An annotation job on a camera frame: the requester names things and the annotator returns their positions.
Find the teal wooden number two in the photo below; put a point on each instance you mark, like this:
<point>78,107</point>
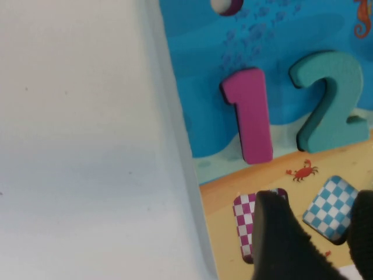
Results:
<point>329,96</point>

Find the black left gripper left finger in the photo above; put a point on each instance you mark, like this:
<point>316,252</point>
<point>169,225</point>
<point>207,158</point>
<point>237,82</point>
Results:
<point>277,242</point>

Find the magenta wooden number one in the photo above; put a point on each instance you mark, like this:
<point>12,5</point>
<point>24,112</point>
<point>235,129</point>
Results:
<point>252,116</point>

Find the ocean print wooden puzzle board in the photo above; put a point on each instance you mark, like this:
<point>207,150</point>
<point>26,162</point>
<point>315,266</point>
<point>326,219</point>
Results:
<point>201,58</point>

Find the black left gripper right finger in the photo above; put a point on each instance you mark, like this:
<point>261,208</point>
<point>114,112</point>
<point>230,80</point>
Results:
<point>364,233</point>

